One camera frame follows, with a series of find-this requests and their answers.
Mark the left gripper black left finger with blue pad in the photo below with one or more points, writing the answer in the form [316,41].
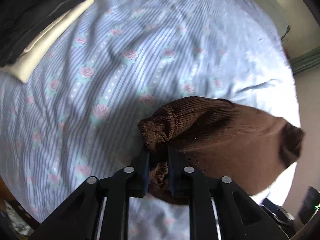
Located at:
[98,208]

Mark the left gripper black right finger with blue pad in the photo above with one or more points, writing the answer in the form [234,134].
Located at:
[218,208]

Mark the dark brown pants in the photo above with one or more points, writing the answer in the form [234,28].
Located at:
[219,138]

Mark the green curtain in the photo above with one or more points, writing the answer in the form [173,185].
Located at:
[306,61]

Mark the blue floral striped bedsheet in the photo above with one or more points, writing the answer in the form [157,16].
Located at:
[118,62]

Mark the folded black clothes stack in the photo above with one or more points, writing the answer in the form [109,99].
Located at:
[23,20]

